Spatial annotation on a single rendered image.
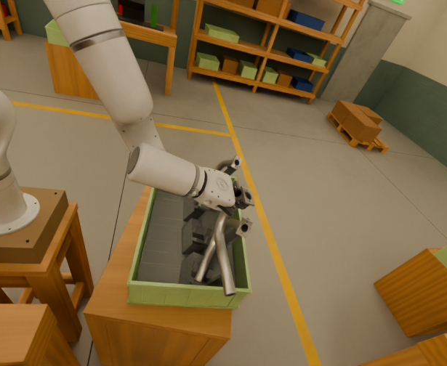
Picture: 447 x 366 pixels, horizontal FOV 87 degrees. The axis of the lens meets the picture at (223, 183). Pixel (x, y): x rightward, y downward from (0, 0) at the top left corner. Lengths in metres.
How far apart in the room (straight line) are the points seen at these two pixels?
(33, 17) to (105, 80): 5.75
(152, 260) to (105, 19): 0.80
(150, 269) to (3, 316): 0.41
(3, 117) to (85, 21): 0.48
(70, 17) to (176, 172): 0.30
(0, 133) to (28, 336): 0.56
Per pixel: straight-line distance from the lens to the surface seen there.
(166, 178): 0.51
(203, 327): 1.00
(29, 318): 0.93
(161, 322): 0.99
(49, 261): 1.06
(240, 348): 1.87
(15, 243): 1.00
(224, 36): 5.25
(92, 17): 0.46
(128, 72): 0.46
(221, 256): 0.69
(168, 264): 1.00
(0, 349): 0.92
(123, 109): 0.46
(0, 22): 5.79
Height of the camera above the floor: 1.73
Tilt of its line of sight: 40 degrees down
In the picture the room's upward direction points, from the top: 20 degrees clockwise
